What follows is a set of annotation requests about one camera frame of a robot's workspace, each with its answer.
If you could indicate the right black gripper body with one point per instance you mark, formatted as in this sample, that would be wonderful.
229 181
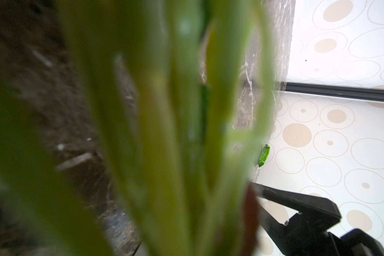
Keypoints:
358 243

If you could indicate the pink artificial flower bouquet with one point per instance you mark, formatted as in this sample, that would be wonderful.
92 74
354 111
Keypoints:
181 96

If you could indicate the green snack packet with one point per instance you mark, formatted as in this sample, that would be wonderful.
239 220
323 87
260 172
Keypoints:
263 156

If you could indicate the black vertical frame post right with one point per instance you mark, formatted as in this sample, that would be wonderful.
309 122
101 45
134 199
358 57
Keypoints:
359 93

